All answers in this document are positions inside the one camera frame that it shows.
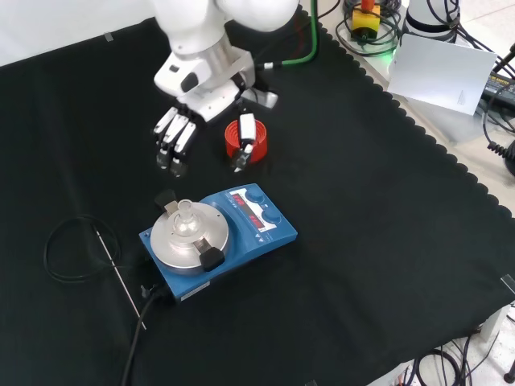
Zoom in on black power adapter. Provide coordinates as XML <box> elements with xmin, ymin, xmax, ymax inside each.
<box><xmin>481</xmin><ymin>68</ymin><xmax>515</xmax><ymax>106</ymax></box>

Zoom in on thin metal probe rod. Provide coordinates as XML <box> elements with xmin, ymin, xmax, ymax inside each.
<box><xmin>93</xmin><ymin>224</ymin><xmax>148</xmax><ymax>331</ymax></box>

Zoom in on black heater power cable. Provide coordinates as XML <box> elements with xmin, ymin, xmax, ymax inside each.
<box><xmin>119</xmin><ymin>283</ymin><xmax>172</xmax><ymax>386</ymax></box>

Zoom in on thin black probe cable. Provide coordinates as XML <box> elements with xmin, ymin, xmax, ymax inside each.
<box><xmin>43</xmin><ymin>215</ymin><xmax>122</xmax><ymax>285</ymax></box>

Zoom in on yellow stop button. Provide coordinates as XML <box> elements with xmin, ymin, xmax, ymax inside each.
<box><xmin>350</xmin><ymin>0</ymin><xmax>382</xmax><ymax>42</ymax></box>

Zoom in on black cloth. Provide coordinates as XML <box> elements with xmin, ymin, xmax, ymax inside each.
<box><xmin>0</xmin><ymin>6</ymin><xmax>515</xmax><ymax>386</ymax></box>

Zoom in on pale board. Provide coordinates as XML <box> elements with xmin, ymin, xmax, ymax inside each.
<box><xmin>386</xmin><ymin>32</ymin><xmax>499</xmax><ymax>117</ymax></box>

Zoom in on black cables around stop button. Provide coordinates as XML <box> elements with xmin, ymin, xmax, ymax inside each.
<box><xmin>335</xmin><ymin>0</ymin><xmax>406</xmax><ymax>58</ymax></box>

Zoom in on heater with blue base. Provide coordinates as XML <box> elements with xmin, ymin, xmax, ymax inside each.
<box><xmin>138</xmin><ymin>183</ymin><xmax>299</xmax><ymax>306</ymax></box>

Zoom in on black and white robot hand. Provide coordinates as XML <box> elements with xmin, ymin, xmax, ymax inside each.
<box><xmin>151</xmin><ymin>51</ymin><xmax>258</xmax><ymax>179</ymax></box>

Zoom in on red ribbed plastic cup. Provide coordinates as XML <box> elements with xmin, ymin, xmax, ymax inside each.
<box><xmin>224</xmin><ymin>119</ymin><xmax>270</xmax><ymax>163</ymax></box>

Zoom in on clear round-bottom glass flask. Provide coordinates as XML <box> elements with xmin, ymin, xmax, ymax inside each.
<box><xmin>171</xmin><ymin>199</ymin><xmax>200</xmax><ymax>238</ymax></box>

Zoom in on black floor cables bundle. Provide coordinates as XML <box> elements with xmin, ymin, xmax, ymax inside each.
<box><xmin>398</xmin><ymin>333</ymin><xmax>515</xmax><ymax>386</ymax></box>

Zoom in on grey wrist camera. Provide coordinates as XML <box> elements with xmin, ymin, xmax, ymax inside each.
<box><xmin>245</xmin><ymin>86</ymin><xmax>279</xmax><ymax>109</ymax></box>

